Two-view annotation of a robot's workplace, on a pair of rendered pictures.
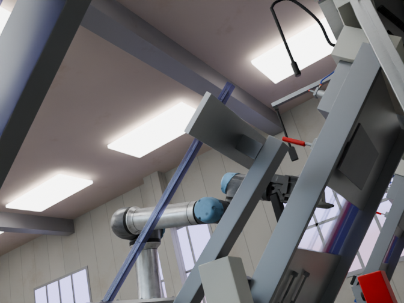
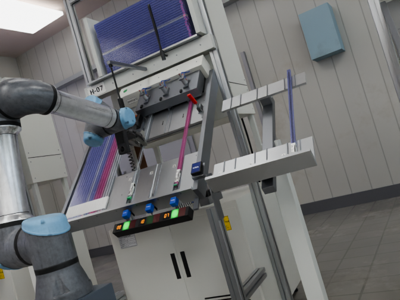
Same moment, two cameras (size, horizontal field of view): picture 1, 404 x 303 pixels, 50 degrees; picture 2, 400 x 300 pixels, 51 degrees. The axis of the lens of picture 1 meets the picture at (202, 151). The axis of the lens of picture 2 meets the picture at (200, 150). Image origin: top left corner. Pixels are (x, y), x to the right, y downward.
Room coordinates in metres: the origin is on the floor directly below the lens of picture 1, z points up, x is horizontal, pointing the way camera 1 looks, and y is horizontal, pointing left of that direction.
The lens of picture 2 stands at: (1.00, 1.54, 0.78)
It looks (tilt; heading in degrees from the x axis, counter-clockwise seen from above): 3 degrees up; 271
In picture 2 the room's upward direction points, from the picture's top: 16 degrees counter-clockwise
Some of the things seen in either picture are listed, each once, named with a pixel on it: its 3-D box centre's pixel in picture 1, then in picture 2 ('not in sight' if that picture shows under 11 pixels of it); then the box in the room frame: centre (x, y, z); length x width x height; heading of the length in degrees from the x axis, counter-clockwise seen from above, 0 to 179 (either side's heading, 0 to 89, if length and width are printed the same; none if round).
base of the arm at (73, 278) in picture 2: not in sight; (61, 280); (1.47, 0.40, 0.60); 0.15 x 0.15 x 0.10
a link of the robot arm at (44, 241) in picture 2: not in sight; (47, 238); (1.48, 0.39, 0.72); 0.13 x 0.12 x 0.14; 152
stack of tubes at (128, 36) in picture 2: not in sight; (146, 32); (1.12, -0.56, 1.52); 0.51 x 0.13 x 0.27; 156
